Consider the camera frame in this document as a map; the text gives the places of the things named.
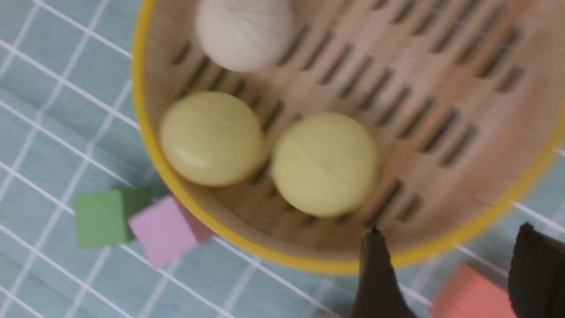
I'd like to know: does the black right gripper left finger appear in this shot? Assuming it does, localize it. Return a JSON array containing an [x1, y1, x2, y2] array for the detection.
[[351, 226, 415, 318]]

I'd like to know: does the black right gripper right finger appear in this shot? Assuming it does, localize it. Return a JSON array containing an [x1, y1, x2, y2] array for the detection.
[[507, 222, 565, 318]]

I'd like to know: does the yellow bun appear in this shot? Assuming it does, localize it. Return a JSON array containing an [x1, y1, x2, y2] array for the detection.
[[159, 91, 263, 187], [271, 112, 379, 218]]

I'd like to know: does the white bun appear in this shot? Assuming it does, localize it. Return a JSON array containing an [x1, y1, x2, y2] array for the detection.
[[194, 0, 295, 73]]

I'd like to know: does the bamboo steamer tray yellow rim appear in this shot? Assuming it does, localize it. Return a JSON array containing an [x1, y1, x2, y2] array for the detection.
[[132, 0, 564, 274]]

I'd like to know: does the orange cube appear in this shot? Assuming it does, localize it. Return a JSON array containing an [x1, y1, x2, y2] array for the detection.
[[430, 265, 517, 318]]

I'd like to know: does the pink cube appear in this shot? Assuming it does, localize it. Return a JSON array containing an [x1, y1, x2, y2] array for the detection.
[[128, 195, 214, 268]]

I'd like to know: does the green cube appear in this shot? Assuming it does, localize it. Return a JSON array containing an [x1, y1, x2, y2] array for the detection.
[[73, 187, 151, 249]]

